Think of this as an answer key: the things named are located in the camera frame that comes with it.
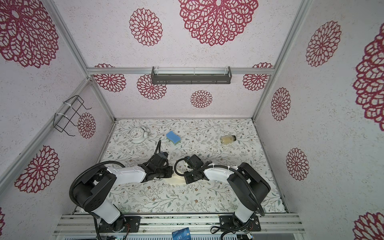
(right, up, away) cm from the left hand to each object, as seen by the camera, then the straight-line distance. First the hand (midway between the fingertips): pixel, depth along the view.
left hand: (173, 174), depth 92 cm
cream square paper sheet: (+2, -2, -3) cm, 4 cm away
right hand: (+9, 0, -2) cm, 10 cm away
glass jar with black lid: (+37, +21, +12) cm, 44 cm away
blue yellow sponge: (-3, +23, +17) cm, 29 cm away
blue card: (+8, -23, -21) cm, 32 cm away
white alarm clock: (-26, +24, +14) cm, 38 cm away
